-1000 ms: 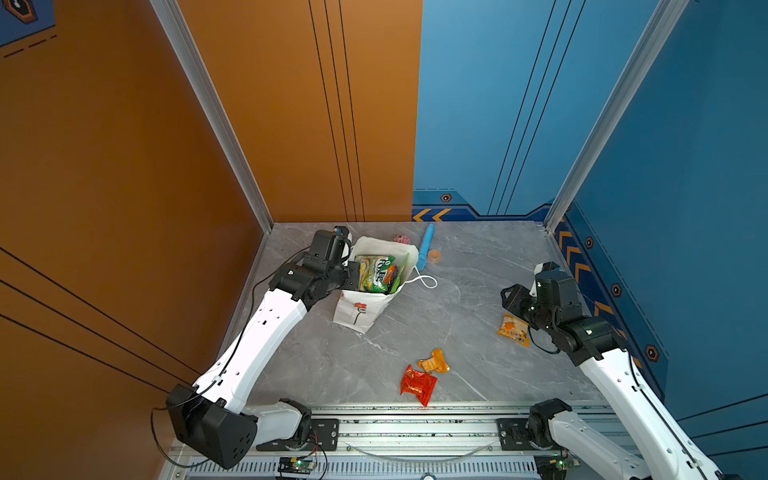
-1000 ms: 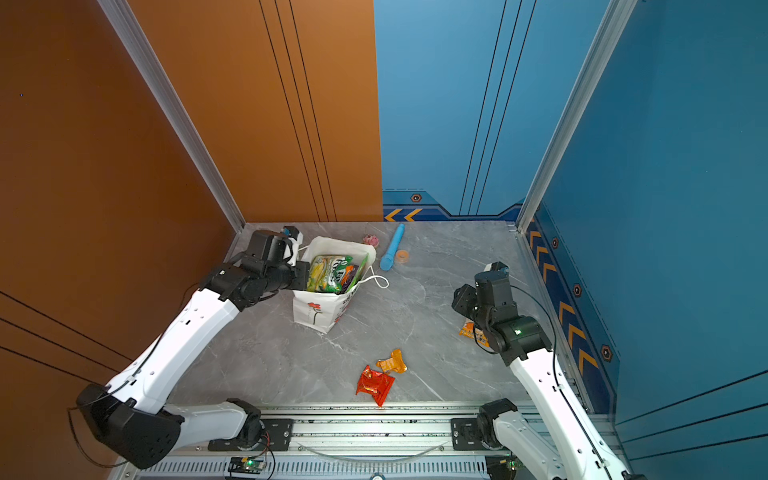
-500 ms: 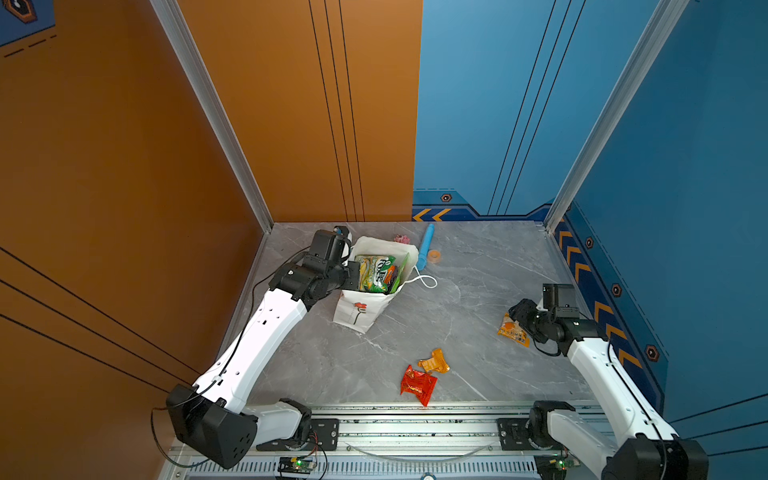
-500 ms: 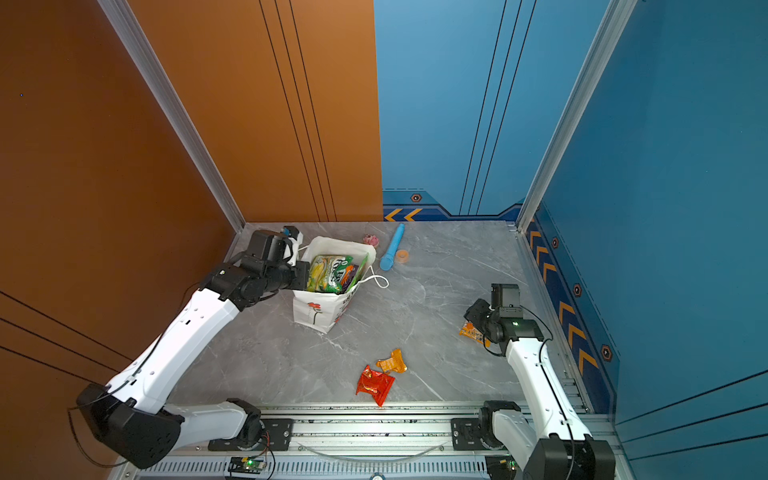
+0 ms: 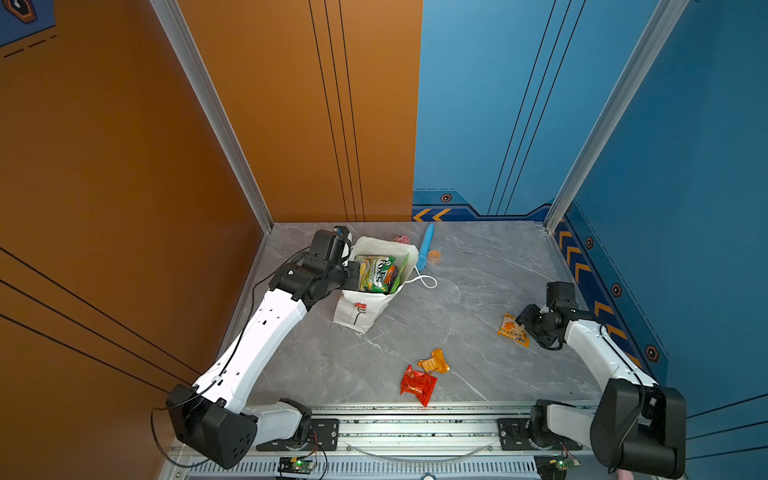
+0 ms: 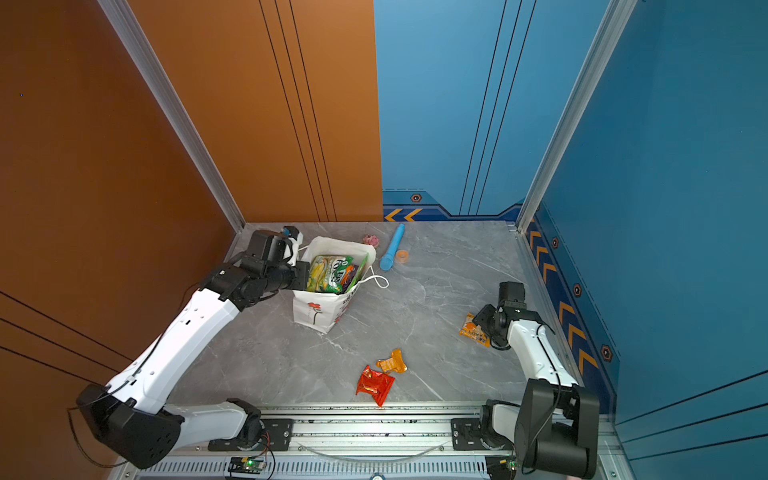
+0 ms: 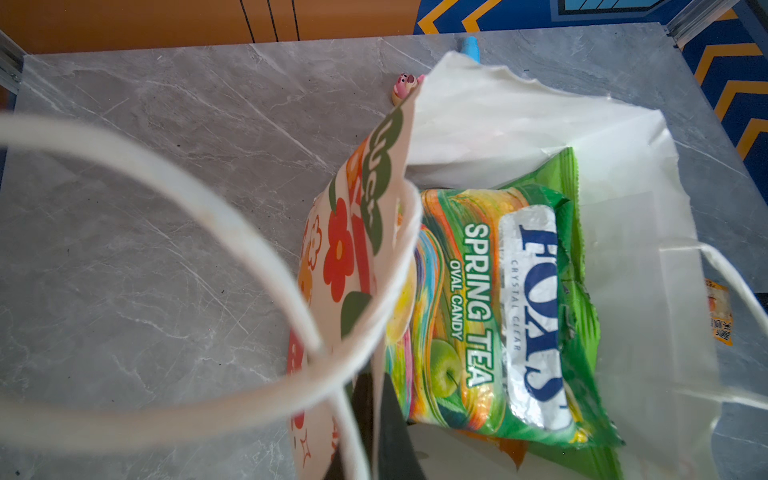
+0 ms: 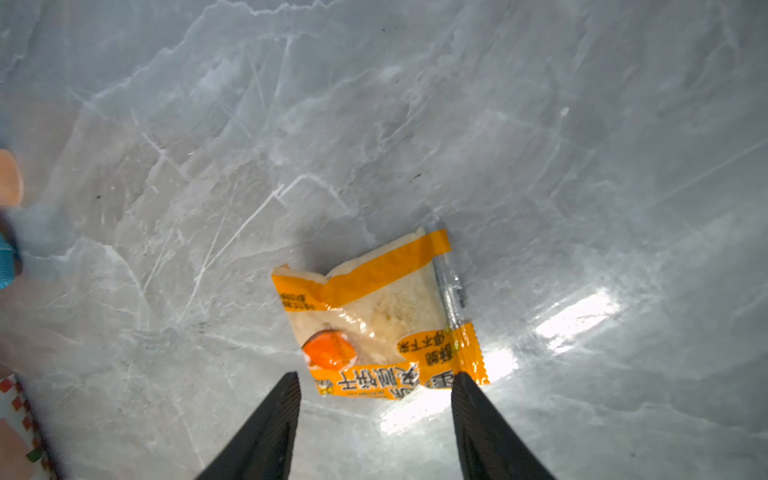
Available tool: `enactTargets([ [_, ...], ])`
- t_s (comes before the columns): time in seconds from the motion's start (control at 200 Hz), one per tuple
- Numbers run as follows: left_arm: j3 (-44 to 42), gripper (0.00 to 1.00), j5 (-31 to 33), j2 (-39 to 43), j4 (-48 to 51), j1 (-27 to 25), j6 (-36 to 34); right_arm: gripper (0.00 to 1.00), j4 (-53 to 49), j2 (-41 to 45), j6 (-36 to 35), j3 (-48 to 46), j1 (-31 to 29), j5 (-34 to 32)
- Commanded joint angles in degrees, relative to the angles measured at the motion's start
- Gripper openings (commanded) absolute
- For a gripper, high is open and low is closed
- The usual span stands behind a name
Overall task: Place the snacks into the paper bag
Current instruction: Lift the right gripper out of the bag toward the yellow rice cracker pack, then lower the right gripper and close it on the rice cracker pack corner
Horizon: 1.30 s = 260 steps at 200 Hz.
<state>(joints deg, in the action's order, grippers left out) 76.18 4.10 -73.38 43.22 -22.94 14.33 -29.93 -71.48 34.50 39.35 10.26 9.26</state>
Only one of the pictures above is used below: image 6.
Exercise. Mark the right green circuit board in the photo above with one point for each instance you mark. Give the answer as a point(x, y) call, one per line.
point(501, 467)

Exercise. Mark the white floral paper bag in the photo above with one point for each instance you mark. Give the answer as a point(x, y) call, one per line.
point(321, 311)

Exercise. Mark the right aluminium corner post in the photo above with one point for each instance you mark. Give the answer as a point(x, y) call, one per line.
point(609, 32)

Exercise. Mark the left green circuit board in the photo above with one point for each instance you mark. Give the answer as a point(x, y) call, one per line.
point(246, 467)

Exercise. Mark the blue toy microphone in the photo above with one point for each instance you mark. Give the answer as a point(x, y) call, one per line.
point(388, 259)

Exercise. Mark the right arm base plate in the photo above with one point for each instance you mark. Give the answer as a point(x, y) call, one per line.
point(466, 435)

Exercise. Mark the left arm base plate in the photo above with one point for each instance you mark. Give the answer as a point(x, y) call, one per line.
point(272, 434)

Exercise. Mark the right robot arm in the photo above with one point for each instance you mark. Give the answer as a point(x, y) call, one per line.
point(555, 426)

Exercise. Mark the small orange snack packet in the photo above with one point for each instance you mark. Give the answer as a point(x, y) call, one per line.
point(394, 364)

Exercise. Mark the aluminium corner post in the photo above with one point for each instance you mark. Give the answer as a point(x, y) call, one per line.
point(129, 31)
point(609, 32)

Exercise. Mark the aluminium front rail frame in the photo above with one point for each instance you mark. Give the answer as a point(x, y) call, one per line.
point(348, 441)

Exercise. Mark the red foil snack packet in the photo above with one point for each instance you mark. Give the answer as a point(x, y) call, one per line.
point(376, 384)

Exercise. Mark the green Lays chips bag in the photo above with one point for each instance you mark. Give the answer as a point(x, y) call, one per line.
point(359, 268)

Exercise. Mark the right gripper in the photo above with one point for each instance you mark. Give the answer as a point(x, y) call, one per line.
point(482, 317)

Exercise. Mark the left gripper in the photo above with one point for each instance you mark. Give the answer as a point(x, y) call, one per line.
point(302, 270)

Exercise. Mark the green Fox's tea candy bag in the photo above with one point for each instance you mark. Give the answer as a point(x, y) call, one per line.
point(331, 274)

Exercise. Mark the green circuit board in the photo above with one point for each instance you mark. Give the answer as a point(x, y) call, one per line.
point(246, 467)
point(501, 467)

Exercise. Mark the left aluminium corner post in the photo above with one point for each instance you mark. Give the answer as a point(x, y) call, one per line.
point(129, 31)

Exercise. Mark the pink toy cupcake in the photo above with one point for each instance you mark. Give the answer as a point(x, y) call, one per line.
point(371, 240)

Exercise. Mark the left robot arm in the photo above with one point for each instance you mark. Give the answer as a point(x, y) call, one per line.
point(131, 414)

